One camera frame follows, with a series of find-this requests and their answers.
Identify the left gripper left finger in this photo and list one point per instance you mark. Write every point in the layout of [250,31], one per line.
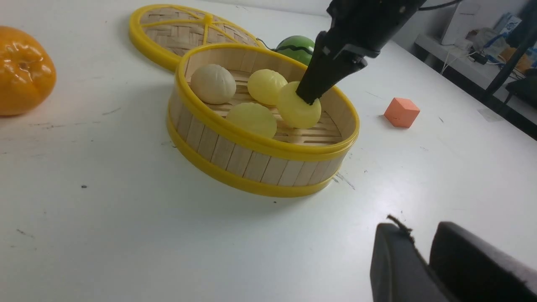
[398,273]

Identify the cluttered background shelf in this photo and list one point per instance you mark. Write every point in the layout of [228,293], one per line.
[500,62]

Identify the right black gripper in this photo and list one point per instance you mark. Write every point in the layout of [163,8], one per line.
[359,29]

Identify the orange toy tangerine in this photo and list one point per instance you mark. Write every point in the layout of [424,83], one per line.
[27,73]

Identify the green toy watermelon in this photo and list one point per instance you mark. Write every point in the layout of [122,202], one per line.
[299,48]

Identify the white toy bun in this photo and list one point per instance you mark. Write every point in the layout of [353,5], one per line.
[213,84]

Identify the orange foam cube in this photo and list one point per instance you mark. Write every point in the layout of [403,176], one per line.
[401,112]

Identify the white box on shelf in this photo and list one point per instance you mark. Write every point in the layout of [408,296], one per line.
[461,22]

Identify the woven bamboo steamer lid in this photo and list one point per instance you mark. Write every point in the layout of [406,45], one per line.
[164,33]

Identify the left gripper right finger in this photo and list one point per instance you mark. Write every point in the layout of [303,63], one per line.
[475,271]

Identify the yellow-rimmed bamboo steamer tray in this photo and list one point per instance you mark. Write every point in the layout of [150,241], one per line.
[295,163]

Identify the yellow toy bun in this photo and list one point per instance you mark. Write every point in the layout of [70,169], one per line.
[253,118]
[295,112]
[264,86]

